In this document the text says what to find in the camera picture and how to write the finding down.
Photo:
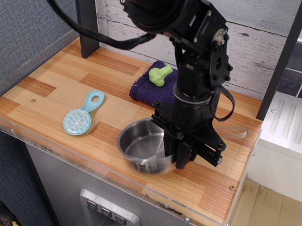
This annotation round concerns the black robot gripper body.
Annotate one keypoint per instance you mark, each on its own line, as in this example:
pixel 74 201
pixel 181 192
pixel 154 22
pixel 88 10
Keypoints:
pixel 193 121

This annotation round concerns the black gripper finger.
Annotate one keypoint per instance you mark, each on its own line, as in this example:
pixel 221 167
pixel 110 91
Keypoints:
pixel 186 153
pixel 171 144

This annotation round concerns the stainless steel pot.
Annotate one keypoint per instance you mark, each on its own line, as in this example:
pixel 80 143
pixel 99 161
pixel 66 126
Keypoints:
pixel 142 145

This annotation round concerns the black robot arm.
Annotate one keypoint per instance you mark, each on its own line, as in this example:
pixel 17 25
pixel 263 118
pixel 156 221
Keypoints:
pixel 199 34

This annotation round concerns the green toy broccoli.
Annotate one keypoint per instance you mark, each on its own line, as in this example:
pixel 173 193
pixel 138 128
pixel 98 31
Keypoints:
pixel 157 75

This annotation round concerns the purple folded towel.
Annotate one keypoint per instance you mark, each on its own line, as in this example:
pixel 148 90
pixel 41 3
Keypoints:
pixel 147 92

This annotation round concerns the clear acrylic table edge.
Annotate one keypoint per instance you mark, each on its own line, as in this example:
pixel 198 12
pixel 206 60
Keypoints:
pixel 175 208

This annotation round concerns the white toy sink drainboard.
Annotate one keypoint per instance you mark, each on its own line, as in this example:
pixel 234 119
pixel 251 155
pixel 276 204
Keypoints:
pixel 276 162

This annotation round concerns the light blue scrub brush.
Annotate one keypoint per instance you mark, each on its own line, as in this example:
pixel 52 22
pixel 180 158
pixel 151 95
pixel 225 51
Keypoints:
pixel 78 121

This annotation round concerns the stainless steel toy fridge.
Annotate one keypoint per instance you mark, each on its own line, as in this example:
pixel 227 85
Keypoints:
pixel 80 199

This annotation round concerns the black left frame post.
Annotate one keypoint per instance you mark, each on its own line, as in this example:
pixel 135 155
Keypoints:
pixel 86 16

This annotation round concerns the black vertical frame post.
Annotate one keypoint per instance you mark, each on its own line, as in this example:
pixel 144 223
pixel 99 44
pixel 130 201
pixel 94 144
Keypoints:
pixel 281 64

